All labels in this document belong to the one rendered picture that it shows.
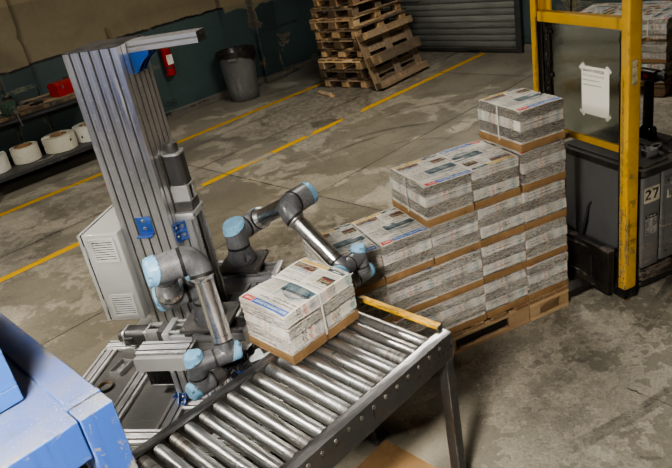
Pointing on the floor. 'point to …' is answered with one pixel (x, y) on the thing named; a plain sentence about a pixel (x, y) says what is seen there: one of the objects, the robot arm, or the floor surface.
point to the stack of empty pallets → (367, 17)
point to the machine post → (102, 430)
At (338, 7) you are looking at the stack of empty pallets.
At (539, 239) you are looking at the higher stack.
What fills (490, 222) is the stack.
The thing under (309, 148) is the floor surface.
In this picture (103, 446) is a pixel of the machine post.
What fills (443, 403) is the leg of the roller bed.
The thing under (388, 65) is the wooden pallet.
